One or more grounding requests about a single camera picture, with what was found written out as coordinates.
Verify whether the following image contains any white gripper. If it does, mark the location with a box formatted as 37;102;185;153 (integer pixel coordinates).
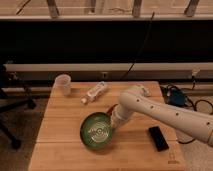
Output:
111;104;133;130

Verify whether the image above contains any green ceramic bowl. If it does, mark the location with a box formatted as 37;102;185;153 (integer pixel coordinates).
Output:
80;112;113;150

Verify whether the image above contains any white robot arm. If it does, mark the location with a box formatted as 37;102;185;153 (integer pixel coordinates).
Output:
111;85;213;147

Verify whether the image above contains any empty plastic water bottle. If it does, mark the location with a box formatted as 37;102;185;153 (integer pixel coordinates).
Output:
81;81;108;104

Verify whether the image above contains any small white crumpled object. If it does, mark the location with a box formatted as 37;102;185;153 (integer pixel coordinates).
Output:
138;84;151;97

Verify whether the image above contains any black rectangular remote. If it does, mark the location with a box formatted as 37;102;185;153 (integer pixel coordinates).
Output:
148;126;169;151

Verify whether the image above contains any clear plastic cup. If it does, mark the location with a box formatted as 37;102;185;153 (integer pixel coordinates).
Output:
55;74;71;96

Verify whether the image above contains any black office chair base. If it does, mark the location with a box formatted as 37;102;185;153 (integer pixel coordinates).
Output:
0;64;38;150

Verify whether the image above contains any white baseboard heater rail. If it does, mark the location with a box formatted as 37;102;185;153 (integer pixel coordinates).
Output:
5;62;213;82

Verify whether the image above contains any black floor cable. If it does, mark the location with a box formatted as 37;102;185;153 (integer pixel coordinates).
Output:
160;75;213;145

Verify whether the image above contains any black hanging cable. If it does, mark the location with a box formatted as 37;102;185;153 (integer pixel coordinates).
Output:
118;11;156;82

